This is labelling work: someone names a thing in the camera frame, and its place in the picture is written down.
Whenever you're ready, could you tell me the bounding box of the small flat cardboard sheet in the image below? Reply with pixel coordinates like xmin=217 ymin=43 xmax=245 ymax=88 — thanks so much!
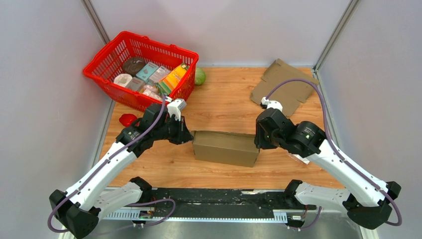
xmin=250 ymin=59 xmax=319 ymax=117

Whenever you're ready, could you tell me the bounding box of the teal small box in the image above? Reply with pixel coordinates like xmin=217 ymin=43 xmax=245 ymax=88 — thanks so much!
xmin=135 ymin=62 xmax=159 ymax=83

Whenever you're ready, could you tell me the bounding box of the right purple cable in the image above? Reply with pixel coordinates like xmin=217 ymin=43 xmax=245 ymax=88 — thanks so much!
xmin=263 ymin=78 xmax=403 ymax=231

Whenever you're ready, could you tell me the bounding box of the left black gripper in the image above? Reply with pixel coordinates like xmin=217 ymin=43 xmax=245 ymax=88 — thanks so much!
xmin=153 ymin=115 xmax=195 ymax=145

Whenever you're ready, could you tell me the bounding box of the clear plastic packet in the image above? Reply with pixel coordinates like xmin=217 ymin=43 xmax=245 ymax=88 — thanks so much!
xmin=289 ymin=154 xmax=310 ymax=165

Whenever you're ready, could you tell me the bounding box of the red bell pepper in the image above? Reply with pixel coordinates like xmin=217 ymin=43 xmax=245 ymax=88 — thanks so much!
xmin=118 ymin=114 xmax=138 ymax=127

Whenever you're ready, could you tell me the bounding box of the white round roll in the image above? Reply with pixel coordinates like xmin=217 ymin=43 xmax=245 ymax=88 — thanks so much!
xmin=113 ymin=73 xmax=133 ymax=88

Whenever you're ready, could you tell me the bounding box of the red plastic shopping basket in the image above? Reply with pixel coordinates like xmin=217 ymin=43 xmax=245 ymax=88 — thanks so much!
xmin=83 ymin=31 xmax=199 ymax=112

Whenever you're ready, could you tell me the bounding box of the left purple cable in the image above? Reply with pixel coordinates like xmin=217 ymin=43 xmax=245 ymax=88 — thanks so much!
xmin=47 ymin=96 xmax=177 ymax=233

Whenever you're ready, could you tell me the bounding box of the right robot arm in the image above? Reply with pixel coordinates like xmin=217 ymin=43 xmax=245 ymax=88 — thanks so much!
xmin=254 ymin=106 xmax=401 ymax=230

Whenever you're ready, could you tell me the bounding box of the yellow orange juice carton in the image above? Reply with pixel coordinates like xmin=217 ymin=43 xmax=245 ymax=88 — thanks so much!
xmin=161 ymin=63 xmax=188 ymax=91

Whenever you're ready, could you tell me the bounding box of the purple cable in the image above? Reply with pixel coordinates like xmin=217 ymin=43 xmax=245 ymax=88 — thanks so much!
xmin=263 ymin=78 xmax=403 ymax=231
xmin=47 ymin=96 xmax=177 ymax=233

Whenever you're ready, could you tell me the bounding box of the grey small box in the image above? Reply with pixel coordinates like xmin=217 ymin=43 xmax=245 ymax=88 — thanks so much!
xmin=147 ymin=66 xmax=171 ymax=85

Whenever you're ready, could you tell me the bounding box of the aluminium frame post right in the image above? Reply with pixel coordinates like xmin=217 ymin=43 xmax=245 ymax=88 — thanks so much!
xmin=313 ymin=0 xmax=360 ymax=74

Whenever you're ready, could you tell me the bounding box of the green cabbage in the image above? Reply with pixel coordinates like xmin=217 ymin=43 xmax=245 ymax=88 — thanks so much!
xmin=195 ymin=67 xmax=207 ymax=86

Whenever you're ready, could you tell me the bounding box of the large brown cardboard box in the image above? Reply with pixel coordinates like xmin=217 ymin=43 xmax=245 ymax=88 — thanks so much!
xmin=193 ymin=130 xmax=260 ymax=167

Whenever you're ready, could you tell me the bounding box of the green carton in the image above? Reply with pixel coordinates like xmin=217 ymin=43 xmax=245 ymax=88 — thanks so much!
xmin=155 ymin=82 xmax=172 ymax=96

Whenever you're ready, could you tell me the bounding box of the aluminium frame post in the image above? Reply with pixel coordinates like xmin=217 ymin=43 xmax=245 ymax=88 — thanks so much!
xmin=81 ymin=0 xmax=110 ymax=44
xmin=313 ymin=0 xmax=360 ymax=74

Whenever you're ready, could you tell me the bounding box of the grey pink box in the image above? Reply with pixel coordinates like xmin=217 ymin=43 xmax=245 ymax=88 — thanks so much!
xmin=125 ymin=77 xmax=145 ymax=92

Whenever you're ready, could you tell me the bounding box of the aluminium frame post left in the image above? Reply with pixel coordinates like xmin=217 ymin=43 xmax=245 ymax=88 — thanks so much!
xmin=81 ymin=0 xmax=110 ymax=44

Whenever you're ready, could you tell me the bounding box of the pink white packet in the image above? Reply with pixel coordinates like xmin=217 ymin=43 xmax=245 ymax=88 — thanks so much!
xmin=141 ymin=85 xmax=165 ymax=101

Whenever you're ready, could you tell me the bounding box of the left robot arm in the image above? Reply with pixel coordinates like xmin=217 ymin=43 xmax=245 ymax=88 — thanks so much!
xmin=47 ymin=99 xmax=193 ymax=239

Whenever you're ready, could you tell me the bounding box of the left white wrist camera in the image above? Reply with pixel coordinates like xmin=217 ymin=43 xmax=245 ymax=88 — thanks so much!
xmin=165 ymin=96 xmax=187 ymax=121

